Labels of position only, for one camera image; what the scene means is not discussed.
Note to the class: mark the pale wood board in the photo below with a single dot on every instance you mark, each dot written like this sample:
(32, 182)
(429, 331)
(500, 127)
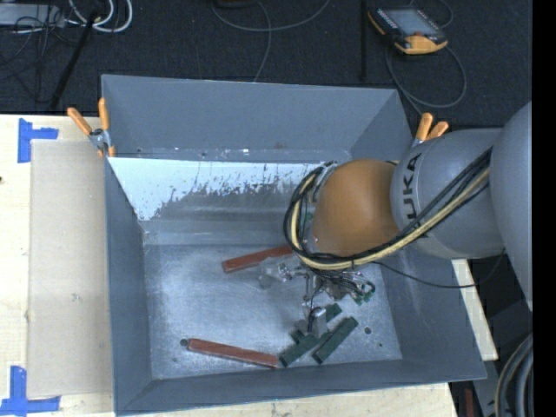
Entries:
(65, 254)

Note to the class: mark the red-brown flat block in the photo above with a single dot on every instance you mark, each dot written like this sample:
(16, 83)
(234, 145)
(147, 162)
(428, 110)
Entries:
(252, 260)
(230, 352)

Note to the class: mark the grey metal bin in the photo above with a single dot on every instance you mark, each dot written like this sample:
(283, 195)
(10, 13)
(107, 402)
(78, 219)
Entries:
(208, 302)

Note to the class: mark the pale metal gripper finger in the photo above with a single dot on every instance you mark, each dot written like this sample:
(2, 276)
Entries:
(318, 319)
(273, 275)

